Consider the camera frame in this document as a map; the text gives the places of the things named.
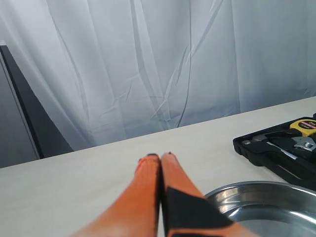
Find black tool tray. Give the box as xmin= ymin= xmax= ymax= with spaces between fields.
xmin=233 ymin=116 xmax=316 ymax=190

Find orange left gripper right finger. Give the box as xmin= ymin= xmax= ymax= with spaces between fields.
xmin=161 ymin=152 xmax=257 ymax=237

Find dark panel behind curtain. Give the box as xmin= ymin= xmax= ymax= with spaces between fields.
xmin=0 ymin=45 xmax=74 ymax=158

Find white backdrop curtain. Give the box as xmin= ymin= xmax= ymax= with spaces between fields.
xmin=0 ymin=0 xmax=316 ymax=150

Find yellow tape measure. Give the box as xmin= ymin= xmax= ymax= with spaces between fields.
xmin=290 ymin=119 xmax=316 ymax=137

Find black handled hammer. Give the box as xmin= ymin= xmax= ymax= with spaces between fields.
xmin=241 ymin=132 xmax=298 ymax=160

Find stainless steel bowl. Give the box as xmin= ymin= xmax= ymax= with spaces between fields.
xmin=205 ymin=181 xmax=316 ymax=237

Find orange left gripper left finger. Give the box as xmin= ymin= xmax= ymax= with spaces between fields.
xmin=73 ymin=154 xmax=160 ymax=237

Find chrome adjustable wrench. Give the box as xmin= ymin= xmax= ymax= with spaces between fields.
xmin=292 ymin=136 xmax=316 ymax=152

